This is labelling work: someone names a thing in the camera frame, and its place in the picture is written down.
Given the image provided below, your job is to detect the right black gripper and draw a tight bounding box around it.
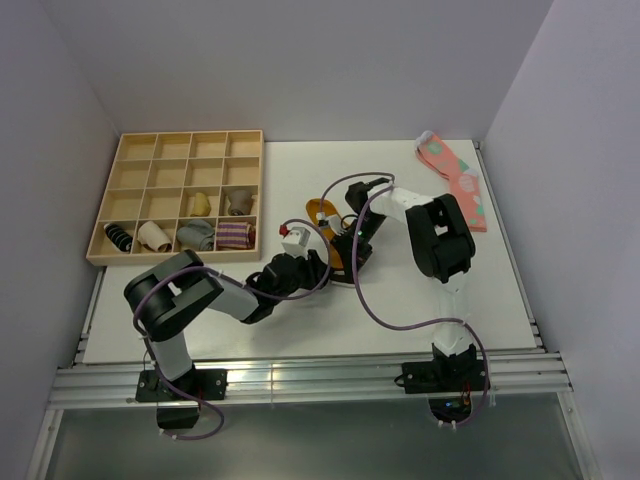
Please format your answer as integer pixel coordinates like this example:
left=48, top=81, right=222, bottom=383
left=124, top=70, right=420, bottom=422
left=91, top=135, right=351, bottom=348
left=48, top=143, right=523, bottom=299
left=331, top=212, right=387, bottom=281

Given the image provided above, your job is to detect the mustard yellow striped sock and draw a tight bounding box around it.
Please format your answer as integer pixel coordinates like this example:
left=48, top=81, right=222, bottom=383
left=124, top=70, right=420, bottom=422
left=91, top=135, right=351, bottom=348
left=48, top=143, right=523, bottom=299
left=305, top=198, right=353, bottom=285

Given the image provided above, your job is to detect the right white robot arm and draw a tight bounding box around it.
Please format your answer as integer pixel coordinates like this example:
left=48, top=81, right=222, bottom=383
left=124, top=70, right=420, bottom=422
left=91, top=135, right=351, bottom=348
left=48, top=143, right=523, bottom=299
left=330, top=178, right=482, bottom=390

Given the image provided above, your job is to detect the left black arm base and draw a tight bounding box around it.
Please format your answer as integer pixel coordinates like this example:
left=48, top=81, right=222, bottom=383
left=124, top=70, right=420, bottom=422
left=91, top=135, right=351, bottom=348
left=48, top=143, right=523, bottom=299
left=134, top=359, right=229, bottom=431

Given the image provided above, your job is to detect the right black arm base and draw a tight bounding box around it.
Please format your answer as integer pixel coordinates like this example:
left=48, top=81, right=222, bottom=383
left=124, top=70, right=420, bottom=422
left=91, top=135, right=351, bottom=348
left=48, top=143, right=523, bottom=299
left=394, top=345, right=491, bottom=429

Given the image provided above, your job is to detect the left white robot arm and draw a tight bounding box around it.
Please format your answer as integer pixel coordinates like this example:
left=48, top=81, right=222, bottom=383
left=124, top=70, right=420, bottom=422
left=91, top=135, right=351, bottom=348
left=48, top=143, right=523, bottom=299
left=124, top=250, right=331, bottom=399

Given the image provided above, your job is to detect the purple striped rolled sock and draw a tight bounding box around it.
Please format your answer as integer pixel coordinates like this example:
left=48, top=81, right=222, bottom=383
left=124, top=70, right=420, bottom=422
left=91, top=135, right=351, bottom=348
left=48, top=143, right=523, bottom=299
left=215, top=222, right=256, bottom=250

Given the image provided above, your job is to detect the taupe rolled sock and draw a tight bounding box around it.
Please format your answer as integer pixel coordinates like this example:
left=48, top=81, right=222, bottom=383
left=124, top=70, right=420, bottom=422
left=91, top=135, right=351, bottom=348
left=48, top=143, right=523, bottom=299
left=220, top=186, right=256, bottom=216

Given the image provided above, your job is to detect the grey rolled sock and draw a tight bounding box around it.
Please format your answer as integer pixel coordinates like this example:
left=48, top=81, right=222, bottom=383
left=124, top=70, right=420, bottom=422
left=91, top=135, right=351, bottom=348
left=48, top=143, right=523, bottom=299
left=176, top=219, right=215, bottom=251

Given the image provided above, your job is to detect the yellow rolled sock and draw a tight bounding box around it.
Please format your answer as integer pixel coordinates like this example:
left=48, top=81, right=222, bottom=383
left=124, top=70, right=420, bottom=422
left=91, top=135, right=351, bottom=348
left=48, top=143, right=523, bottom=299
left=189, top=192, right=211, bottom=217

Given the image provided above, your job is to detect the pink patterned sock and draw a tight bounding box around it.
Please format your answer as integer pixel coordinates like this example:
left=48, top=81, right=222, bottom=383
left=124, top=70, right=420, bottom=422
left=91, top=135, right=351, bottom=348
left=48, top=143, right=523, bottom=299
left=414, top=130, right=487, bottom=232

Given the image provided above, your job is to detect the beige rolled sock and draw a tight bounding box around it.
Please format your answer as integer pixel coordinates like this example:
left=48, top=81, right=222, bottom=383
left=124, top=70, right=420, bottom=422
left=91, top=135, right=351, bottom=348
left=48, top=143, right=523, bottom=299
left=137, top=221, right=172, bottom=253

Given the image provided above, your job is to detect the wooden compartment tray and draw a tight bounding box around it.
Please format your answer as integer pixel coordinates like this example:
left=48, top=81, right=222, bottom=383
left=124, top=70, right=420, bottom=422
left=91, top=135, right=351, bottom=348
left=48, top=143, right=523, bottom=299
left=87, top=130, right=264, bottom=266

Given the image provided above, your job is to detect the black rolled sock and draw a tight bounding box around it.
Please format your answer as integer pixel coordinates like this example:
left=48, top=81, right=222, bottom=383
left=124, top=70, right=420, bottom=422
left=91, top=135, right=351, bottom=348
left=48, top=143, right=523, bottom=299
left=104, top=223, right=133, bottom=253

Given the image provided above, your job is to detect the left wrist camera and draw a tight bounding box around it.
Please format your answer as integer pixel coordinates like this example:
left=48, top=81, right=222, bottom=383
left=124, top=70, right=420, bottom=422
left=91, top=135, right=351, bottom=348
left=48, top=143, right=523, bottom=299
left=279, top=225, right=311, bottom=258

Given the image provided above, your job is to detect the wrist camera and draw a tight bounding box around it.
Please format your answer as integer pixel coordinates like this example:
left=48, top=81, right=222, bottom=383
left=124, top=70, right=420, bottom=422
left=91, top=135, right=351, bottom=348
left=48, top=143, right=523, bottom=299
left=316, top=212, right=345, bottom=235
left=279, top=225, right=311, bottom=258

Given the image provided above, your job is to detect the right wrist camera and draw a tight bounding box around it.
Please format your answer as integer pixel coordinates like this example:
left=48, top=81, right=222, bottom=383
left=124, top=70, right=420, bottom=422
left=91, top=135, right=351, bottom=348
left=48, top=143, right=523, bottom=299
left=316, top=212, right=345, bottom=235

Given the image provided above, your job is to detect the aluminium mounting rail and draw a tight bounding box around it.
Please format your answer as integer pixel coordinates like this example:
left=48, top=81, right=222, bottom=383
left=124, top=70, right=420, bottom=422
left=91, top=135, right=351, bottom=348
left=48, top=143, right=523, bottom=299
left=46, top=351, right=573, bottom=410

